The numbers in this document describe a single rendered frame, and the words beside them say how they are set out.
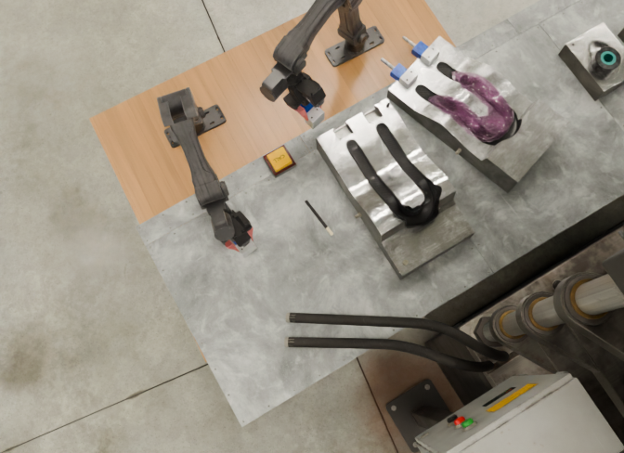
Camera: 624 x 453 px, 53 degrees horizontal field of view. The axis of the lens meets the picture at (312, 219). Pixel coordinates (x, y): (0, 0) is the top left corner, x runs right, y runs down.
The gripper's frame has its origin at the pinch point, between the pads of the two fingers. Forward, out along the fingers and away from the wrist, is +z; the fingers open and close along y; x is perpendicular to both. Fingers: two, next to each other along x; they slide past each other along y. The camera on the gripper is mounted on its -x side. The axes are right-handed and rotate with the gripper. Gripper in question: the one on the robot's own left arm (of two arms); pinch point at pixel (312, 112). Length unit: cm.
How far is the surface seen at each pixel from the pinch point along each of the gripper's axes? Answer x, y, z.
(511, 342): -80, -11, 33
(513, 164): -45, 32, 29
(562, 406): -107, -23, -2
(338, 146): -7.5, -0.4, 10.8
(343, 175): -14.1, -6.0, 14.9
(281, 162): 3.8, -15.6, 10.6
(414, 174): -28.5, 9.0, 20.6
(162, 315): 54, -84, 78
